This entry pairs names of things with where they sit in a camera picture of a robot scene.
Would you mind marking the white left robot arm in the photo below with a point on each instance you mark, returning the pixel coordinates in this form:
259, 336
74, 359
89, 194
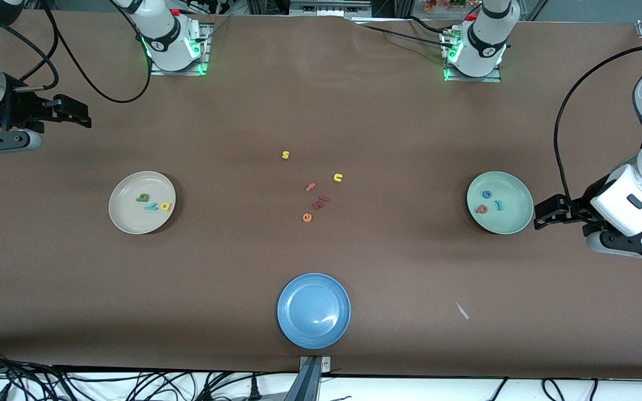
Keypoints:
485, 50

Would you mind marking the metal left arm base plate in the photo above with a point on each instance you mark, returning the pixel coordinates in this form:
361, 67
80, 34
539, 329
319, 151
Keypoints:
494, 78

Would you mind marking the brown table cover sheet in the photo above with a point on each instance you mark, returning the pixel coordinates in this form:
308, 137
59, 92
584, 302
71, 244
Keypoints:
76, 278

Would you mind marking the pink foam letter f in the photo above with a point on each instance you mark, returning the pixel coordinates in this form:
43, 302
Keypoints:
311, 187

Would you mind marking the dark red foam letter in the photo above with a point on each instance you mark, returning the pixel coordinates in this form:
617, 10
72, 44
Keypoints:
317, 205

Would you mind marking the yellow foam letter a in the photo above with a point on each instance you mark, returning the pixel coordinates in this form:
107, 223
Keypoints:
161, 206

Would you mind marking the silver aluminium frame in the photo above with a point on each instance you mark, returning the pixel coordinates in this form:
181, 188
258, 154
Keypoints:
329, 8

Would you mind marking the beige round plate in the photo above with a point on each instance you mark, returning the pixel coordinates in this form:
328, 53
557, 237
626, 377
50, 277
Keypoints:
131, 217

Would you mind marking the black power plug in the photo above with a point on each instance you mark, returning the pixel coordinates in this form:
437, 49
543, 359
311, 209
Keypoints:
254, 390

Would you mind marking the light green round plate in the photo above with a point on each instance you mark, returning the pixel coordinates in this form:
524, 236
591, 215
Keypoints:
507, 189

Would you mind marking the orange decoration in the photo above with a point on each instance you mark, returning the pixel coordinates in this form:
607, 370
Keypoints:
443, 4

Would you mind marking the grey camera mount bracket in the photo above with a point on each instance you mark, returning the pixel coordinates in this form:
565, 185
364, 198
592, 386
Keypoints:
310, 384

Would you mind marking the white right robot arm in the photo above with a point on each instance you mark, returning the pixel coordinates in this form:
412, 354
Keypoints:
168, 42

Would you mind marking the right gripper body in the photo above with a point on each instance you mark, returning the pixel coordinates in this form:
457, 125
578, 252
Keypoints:
22, 108

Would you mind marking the pink foam letter p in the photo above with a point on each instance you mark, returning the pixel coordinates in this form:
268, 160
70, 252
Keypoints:
478, 210

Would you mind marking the blue round plate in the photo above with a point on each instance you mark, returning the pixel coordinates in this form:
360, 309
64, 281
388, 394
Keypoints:
314, 311

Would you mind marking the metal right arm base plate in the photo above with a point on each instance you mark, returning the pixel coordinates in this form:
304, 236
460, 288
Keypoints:
208, 50

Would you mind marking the white paper scrap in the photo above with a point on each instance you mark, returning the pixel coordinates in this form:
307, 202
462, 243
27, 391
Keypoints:
462, 311

